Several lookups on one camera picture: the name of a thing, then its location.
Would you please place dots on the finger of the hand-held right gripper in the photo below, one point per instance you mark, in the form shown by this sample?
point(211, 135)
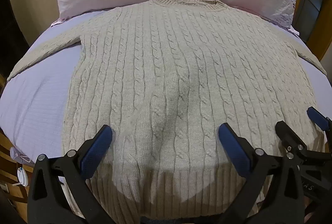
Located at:
point(318, 118)
point(288, 136)

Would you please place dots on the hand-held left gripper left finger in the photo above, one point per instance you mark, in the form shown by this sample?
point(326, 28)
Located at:
point(95, 154)

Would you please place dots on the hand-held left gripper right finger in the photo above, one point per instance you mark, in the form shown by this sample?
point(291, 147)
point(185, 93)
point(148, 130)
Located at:
point(234, 152)

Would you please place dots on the lavender bed sheet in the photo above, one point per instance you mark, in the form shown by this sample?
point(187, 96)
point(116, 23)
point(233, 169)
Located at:
point(33, 110)

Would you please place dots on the white round plastic device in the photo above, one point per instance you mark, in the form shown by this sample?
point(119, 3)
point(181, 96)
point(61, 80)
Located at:
point(22, 177)

